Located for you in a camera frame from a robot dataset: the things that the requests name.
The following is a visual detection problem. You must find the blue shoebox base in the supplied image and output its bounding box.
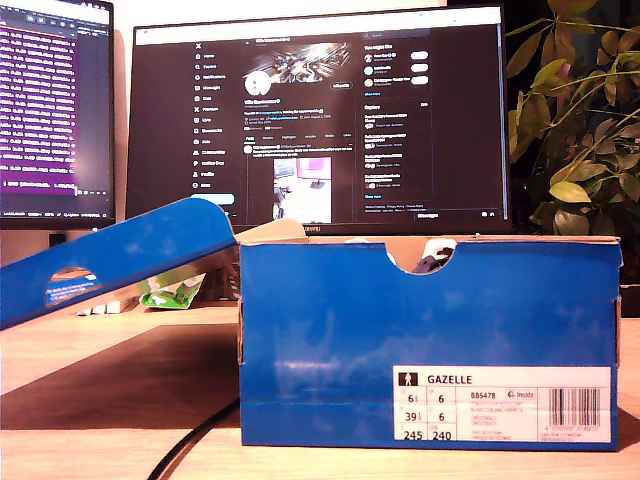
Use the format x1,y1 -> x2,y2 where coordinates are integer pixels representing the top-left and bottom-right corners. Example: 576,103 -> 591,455
234,219 -> 624,452

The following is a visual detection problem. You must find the blue shoebox lid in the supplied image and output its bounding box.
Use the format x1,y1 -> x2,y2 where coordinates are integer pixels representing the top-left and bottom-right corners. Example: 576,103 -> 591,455
0,196 -> 240,332

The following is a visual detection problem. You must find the dark monitor stand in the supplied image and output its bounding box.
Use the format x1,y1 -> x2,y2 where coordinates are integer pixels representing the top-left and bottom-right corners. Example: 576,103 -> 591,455
198,247 -> 242,302

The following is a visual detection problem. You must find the navy white shoe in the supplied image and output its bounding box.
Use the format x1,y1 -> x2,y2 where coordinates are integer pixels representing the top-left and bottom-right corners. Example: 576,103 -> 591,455
412,238 -> 459,275

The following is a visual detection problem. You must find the black wide Huawei monitor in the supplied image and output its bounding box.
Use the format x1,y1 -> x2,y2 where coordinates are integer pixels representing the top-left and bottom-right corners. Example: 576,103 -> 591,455
124,4 -> 514,238

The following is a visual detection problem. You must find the green white snack bag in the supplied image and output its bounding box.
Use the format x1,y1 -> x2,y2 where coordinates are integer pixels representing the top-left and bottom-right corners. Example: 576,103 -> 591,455
139,272 -> 207,312

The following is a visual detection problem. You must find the green leafy houseplant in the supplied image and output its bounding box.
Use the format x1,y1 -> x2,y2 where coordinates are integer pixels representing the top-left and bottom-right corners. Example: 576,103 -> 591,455
505,0 -> 640,238

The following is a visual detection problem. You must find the monitor with purple text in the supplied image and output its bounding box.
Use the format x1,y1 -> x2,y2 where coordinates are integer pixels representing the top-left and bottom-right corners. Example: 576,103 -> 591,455
0,0 -> 117,232

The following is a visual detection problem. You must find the black table cable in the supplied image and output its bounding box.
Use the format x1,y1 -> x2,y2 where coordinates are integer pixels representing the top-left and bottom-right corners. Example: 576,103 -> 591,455
146,399 -> 242,480

